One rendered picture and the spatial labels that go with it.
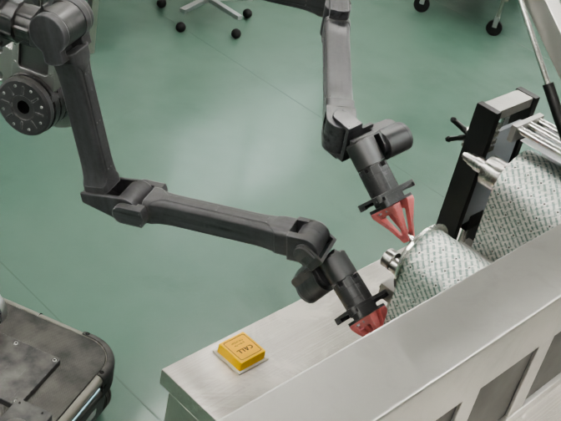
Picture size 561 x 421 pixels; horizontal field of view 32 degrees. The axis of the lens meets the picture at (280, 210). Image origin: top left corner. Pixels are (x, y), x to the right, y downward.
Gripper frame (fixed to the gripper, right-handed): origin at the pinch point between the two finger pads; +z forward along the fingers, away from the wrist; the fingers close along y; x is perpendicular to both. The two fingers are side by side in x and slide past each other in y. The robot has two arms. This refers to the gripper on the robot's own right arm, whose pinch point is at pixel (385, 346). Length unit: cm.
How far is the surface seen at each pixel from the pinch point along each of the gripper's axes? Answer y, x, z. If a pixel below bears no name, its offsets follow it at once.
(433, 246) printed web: -3.6, 20.4, -10.5
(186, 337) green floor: -57, -145, -38
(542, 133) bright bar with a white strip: -33.5, 32.0, -18.7
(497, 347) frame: 49, 68, 6
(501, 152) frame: -42.2, 15.5, -21.6
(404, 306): 0.2, 10.0, -4.1
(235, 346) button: 11.0, -26.4, -15.6
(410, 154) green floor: -230, -166, -72
